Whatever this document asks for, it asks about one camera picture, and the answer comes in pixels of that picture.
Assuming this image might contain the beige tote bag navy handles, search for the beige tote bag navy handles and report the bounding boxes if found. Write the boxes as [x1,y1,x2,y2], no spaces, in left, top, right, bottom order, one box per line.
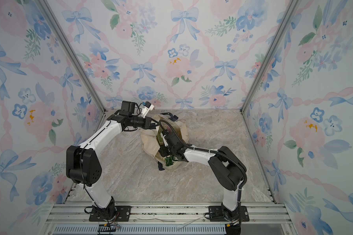
[140,113,189,170]

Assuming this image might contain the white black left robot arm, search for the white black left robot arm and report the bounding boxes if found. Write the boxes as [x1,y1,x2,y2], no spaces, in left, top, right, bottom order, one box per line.
[66,101,157,209]

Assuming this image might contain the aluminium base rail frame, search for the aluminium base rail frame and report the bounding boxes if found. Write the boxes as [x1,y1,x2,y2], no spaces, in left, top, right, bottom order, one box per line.
[41,201,297,235]

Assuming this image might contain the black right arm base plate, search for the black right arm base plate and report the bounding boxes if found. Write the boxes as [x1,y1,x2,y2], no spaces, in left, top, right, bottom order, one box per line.
[206,205,250,223]

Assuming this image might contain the aluminium corner post right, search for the aluminium corner post right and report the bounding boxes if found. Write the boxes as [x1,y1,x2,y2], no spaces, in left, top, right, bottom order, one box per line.
[240,0,300,115]

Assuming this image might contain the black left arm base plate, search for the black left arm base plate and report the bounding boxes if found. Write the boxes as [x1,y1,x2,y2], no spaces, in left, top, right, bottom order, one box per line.
[84,206,131,223]

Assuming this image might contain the aluminium corner post left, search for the aluminium corner post left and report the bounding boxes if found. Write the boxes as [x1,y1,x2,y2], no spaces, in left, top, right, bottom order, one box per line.
[35,0,106,113]

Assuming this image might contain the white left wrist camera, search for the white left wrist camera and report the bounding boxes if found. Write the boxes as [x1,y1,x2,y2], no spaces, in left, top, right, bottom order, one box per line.
[140,101,155,118]

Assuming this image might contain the aluminium corner post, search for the aluminium corner post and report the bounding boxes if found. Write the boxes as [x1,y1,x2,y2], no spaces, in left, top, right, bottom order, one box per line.
[240,0,300,115]
[35,0,106,113]

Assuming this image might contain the black corrugated cable conduit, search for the black corrugated cable conduit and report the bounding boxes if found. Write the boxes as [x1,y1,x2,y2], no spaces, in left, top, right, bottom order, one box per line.
[158,118,248,235]

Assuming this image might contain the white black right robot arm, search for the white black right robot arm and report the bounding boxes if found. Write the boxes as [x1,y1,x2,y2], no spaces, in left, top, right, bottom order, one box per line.
[161,130,247,222]

